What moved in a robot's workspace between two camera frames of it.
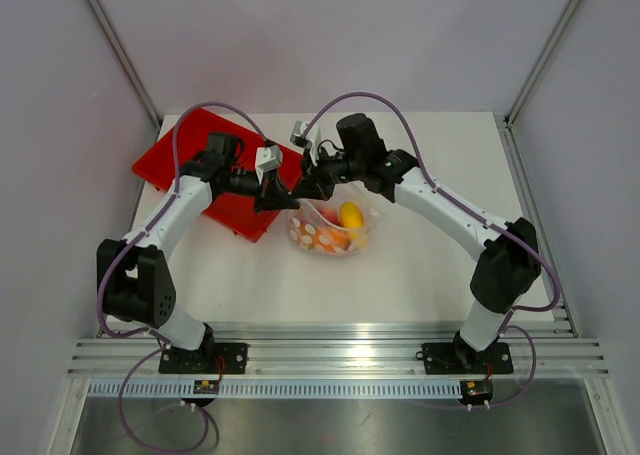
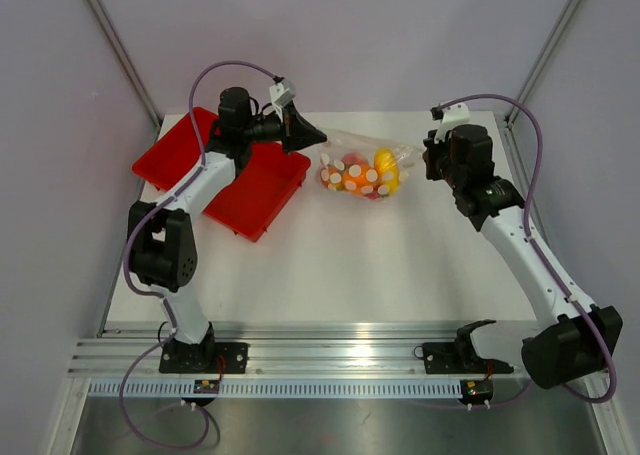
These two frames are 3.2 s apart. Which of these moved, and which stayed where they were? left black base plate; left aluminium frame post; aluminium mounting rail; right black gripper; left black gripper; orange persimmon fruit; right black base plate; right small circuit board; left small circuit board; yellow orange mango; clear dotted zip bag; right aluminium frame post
Moved: clear dotted zip bag; right black gripper; left black gripper; orange persimmon fruit; yellow orange mango
Stayed: right small circuit board; aluminium mounting rail; left aluminium frame post; right aluminium frame post; left small circuit board; right black base plate; left black base plate
